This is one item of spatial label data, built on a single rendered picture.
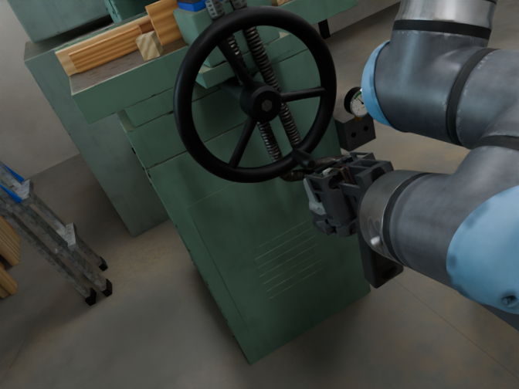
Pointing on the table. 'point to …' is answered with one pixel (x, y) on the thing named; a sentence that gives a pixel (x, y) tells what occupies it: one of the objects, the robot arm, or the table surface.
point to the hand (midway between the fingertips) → (320, 203)
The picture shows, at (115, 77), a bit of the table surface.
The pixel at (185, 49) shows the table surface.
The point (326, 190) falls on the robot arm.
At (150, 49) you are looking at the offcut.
